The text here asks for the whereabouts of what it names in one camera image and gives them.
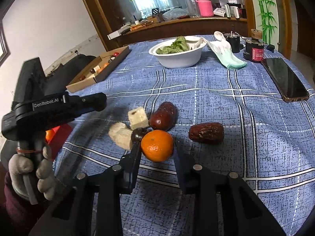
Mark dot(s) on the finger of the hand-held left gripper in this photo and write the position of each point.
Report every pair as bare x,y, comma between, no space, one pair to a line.
80,112
91,100

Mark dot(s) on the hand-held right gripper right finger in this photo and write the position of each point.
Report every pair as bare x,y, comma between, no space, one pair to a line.
184,172

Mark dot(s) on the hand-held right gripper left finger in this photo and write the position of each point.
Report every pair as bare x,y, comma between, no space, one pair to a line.
133,167

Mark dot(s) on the red box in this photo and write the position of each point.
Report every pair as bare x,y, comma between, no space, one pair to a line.
62,136

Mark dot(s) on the orange mandarin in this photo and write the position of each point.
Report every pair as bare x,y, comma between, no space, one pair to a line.
157,145
49,135

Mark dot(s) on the person's left hand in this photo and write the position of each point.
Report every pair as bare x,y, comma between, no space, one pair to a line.
46,177

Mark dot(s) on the brown cardboard box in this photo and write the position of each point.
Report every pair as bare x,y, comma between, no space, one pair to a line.
81,82

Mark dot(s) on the dark brown chestnut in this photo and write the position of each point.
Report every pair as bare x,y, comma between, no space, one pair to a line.
137,134

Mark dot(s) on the wrinkled dark red jujube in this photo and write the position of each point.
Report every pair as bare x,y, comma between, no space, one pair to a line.
206,132

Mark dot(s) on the smooth dark red jujube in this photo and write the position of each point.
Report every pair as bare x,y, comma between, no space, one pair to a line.
163,116

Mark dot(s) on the blue plaid tablecloth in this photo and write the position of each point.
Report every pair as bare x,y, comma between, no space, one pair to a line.
209,98

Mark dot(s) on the green lettuce leaves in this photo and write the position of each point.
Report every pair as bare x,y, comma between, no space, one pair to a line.
173,46

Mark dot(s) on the white bowl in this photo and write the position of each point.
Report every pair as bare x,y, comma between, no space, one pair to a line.
179,56

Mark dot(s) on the black chair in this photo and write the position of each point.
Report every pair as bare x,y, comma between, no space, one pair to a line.
155,12

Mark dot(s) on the clear plastic bag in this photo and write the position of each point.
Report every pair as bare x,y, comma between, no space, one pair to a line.
174,14

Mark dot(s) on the white and green glove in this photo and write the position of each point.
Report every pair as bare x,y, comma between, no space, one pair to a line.
226,54

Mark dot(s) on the black smartphone in brown case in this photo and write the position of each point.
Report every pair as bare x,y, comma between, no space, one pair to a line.
284,78

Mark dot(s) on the clear glass cup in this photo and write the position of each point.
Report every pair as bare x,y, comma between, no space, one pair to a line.
190,7

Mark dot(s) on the black canister with red label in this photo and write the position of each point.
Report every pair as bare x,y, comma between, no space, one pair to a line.
254,52

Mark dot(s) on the pink bottle with knit sleeve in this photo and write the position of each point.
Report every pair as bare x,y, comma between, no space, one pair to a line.
204,5

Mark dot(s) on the small black block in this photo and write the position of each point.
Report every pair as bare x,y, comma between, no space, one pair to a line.
270,48

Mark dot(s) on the round wooden piece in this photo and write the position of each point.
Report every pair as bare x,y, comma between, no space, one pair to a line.
256,34

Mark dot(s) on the white flat box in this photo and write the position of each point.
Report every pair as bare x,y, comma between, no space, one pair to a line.
219,12

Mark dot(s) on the green bamboo wall sticker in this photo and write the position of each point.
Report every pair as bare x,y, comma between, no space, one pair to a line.
264,12

